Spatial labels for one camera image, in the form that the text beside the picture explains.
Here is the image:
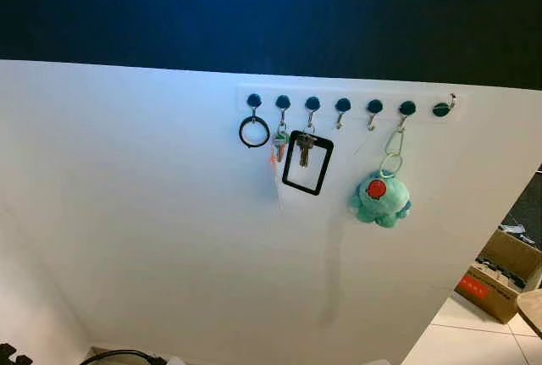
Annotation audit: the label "silver keys with clear tag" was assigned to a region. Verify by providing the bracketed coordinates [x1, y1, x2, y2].
[269, 124, 291, 213]

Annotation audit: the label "plain cardboard box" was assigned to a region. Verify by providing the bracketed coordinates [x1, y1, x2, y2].
[479, 227, 542, 291]

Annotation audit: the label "blue knob metal hook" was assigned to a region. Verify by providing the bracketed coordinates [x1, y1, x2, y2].
[432, 92, 458, 119]
[335, 97, 352, 131]
[398, 100, 418, 131]
[366, 99, 384, 132]
[246, 93, 263, 122]
[275, 94, 292, 127]
[305, 96, 322, 131]

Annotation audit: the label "cardboard box with red label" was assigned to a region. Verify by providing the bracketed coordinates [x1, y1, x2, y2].
[456, 253, 524, 325]

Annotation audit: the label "wooden table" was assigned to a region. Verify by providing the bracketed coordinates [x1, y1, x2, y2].
[516, 289, 542, 339]

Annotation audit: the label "black jagged object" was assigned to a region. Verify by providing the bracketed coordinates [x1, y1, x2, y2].
[0, 343, 34, 365]

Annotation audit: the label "teal plush octopus keychain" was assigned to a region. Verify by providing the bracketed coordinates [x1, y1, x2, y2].
[349, 124, 413, 229]

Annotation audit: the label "white hook rail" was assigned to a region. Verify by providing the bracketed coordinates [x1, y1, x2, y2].
[236, 85, 463, 123]

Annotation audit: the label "black frame badge holder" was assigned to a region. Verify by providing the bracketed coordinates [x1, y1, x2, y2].
[281, 130, 335, 196]

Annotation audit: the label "dark key on ring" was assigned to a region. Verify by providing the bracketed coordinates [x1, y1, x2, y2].
[295, 131, 317, 169]

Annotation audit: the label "black ring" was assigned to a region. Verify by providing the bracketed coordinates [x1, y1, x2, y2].
[239, 116, 271, 149]

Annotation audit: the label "black cable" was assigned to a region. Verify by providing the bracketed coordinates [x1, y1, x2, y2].
[78, 348, 167, 365]

